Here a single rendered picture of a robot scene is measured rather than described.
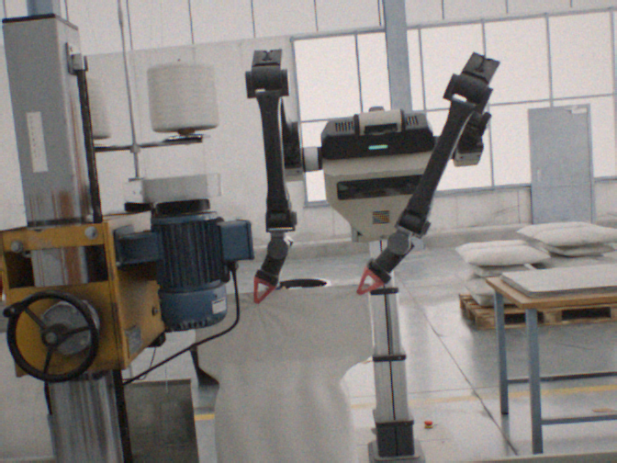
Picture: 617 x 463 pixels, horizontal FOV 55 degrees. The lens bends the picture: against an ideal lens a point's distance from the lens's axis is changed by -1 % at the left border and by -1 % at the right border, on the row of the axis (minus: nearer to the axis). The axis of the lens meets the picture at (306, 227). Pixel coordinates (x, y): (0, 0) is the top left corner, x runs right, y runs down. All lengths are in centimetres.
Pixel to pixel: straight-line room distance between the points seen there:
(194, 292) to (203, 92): 47
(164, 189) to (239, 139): 850
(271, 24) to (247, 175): 245
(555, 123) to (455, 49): 198
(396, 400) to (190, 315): 122
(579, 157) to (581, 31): 197
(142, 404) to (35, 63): 127
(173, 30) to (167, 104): 879
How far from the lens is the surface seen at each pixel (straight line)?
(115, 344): 131
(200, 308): 130
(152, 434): 223
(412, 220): 162
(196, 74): 144
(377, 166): 198
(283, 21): 996
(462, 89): 154
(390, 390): 233
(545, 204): 1020
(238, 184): 974
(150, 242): 132
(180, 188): 126
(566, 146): 1030
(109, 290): 128
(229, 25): 1004
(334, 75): 974
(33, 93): 133
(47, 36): 133
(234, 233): 133
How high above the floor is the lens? 140
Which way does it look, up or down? 5 degrees down
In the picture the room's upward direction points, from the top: 5 degrees counter-clockwise
